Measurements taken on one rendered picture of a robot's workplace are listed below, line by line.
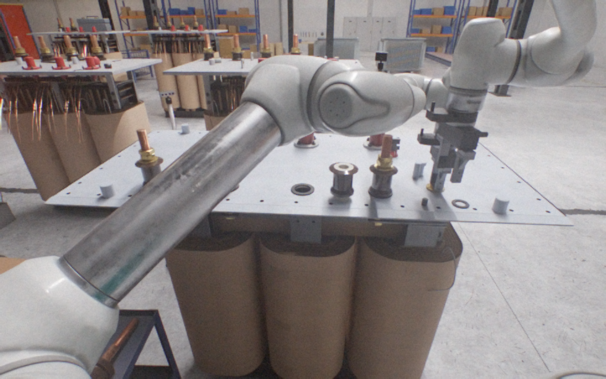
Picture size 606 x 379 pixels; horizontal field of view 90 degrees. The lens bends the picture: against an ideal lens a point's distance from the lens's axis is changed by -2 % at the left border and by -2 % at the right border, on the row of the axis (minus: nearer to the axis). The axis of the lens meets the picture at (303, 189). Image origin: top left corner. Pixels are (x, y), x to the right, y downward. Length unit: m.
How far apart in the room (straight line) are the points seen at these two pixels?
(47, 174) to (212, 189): 3.59
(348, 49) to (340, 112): 12.36
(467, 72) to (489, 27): 0.10
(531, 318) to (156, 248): 2.72
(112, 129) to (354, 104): 3.00
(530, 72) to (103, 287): 0.91
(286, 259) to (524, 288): 2.28
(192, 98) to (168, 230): 6.62
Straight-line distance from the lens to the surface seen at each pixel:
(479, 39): 0.87
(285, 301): 1.44
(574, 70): 0.93
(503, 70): 0.89
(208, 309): 1.58
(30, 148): 3.98
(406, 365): 1.80
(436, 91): 1.06
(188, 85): 7.02
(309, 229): 1.21
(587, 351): 2.93
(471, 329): 2.64
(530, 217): 1.18
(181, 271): 1.45
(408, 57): 13.40
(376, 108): 0.51
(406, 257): 1.31
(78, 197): 1.30
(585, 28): 0.78
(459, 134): 0.89
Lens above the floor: 1.89
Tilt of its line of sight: 29 degrees down
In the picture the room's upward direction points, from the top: straight up
